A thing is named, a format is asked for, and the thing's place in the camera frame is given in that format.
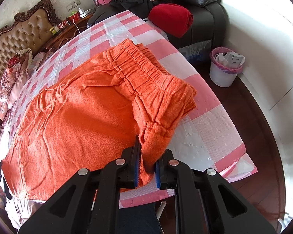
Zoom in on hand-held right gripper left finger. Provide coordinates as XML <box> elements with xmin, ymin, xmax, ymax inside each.
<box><xmin>18</xmin><ymin>135</ymin><xmax>141</xmax><ymax>234</ymax></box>

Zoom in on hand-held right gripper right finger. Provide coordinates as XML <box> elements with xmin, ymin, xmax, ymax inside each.
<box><xmin>155</xmin><ymin>148</ymin><xmax>276</xmax><ymax>234</ymax></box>

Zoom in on orange towel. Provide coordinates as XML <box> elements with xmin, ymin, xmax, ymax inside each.
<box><xmin>1</xmin><ymin>38</ymin><xmax>198</xmax><ymax>200</ymax></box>

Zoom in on white rod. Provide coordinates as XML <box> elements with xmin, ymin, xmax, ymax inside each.
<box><xmin>156</xmin><ymin>201</ymin><xmax>167</xmax><ymax>223</ymax></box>

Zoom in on person's leg in dark trousers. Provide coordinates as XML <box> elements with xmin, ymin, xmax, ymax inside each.
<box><xmin>118</xmin><ymin>202</ymin><xmax>161</xmax><ymax>234</ymax></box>

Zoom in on pink white checkered plastic sheet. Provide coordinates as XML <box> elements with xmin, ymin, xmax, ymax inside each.
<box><xmin>5</xmin><ymin>10</ymin><xmax>258</xmax><ymax>209</ymax></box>

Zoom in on floral pink pillows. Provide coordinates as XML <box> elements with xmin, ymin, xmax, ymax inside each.
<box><xmin>0</xmin><ymin>48</ymin><xmax>39</xmax><ymax>121</ymax></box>

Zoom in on white trash bin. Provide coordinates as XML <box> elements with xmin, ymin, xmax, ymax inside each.
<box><xmin>209</xmin><ymin>47</ymin><xmax>245</xmax><ymax>88</ymax></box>

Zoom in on clear plastic bag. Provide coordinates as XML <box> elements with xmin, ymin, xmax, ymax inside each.
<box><xmin>178</xmin><ymin>40</ymin><xmax>213</xmax><ymax>64</ymax></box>

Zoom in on white cardboard packaging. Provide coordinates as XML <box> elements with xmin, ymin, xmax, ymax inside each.
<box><xmin>215</xmin><ymin>49</ymin><xmax>245</xmax><ymax>69</ymax></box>

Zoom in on tufted leather carved headboard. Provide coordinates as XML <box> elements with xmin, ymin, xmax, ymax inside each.
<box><xmin>0</xmin><ymin>0</ymin><xmax>62</xmax><ymax>94</ymax></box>

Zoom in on red folded cloth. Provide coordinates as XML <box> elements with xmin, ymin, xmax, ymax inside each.
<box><xmin>148</xmin><ymin>3</ymin><xmax>194</xmax><ymax>38</ymax></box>

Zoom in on carved wooden nightstand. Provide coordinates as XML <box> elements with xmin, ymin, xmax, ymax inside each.
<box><xmin>44</xmin><ymin>12</ymin><xmax>97</xmax><ymax>53</ymax></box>

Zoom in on dark grey garment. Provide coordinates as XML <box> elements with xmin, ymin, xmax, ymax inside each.
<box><xmin>87</xmin><ymin>5</ymin><xmax>118</xmax><ymax>28</ymax></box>

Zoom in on black leather sofa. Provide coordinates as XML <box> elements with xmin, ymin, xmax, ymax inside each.
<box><xmin>87</xmin><ymin>0</ymin><xmax>229</xmax><ymax>50</ymax></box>

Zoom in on items on nightstand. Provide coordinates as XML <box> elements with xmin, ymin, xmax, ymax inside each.
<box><xmin>78</xmin><ymin>7</ymin><xmax>91</xmax><ymax>18</ymax></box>

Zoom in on black garment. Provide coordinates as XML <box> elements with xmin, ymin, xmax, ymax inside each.
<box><xmin>109</xmin><ymin>0</ymin><xmax>153</xmax><ymax>13</ymax></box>

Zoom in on white cable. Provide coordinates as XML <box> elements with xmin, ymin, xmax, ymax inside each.
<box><xmin>73</xmin><ymin>4</ymin><xmax>81</xmax><ymax>33</ymax></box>

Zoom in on wall outlet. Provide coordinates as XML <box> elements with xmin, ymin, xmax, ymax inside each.
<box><xmin>66</xmin><ymin>0</ymin><xmax>81</xmax><ymax>12</ymax></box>

